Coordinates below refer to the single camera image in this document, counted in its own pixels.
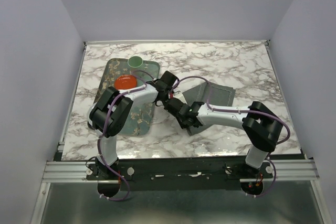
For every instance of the red saucer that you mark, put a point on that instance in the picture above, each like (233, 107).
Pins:
(125, 82)

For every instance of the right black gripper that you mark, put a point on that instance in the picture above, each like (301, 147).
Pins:
(181, 125)

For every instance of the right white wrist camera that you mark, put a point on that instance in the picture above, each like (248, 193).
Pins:
(179, 95)

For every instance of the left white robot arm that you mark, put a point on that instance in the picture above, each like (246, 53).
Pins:
(109, 114)

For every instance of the grey cloth napkin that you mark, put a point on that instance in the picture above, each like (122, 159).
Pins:
(220, 95)

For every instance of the aluminium frame rail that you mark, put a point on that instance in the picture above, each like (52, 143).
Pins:
(65, 172)

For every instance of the pale green cup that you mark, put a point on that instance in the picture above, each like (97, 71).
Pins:
(135, 62)

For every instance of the white scalloped plate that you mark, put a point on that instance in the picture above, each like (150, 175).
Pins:
(89, 121)

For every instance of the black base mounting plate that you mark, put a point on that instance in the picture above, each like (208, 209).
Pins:
(193, 173)

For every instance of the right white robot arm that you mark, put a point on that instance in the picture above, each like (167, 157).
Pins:
(262, 127)

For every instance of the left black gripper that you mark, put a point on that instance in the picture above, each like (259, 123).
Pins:
(169, 89)

